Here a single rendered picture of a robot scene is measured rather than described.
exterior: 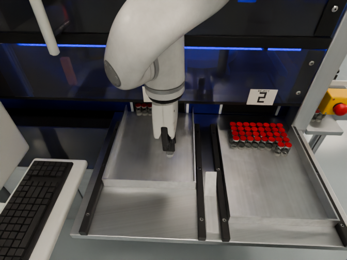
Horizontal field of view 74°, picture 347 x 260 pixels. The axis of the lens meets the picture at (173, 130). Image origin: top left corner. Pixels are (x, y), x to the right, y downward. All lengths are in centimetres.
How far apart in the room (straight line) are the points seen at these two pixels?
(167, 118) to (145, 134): 34
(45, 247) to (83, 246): 88
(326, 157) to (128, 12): 208
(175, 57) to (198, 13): 12
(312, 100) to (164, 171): 52
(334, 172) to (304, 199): 145
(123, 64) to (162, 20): 9
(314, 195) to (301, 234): 13
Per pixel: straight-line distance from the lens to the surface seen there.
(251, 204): 68
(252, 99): 79
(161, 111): 47
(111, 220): 64
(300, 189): 76
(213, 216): 64
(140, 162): 73
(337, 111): 88
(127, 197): 67
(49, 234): 77
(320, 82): 83
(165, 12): 31
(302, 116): 90
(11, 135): 93
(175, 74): 44
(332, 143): 242
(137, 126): 85
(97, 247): 160
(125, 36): 33
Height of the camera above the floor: 145
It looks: 43 degrees down
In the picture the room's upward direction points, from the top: straight up
